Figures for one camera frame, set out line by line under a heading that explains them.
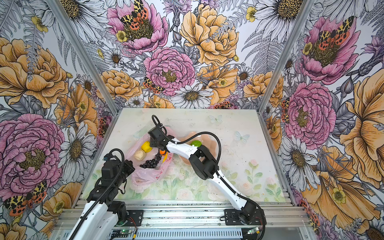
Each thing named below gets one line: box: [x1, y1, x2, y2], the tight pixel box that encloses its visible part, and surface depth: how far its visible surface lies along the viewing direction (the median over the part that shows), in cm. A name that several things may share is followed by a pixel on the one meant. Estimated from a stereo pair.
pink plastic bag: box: [126, 132, 174, 192], surface depth 85 cm
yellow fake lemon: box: [141, 141, 153, 153], surface depth 97 cm
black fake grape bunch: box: [139, 153, 162, 169], surface depth 92 cm
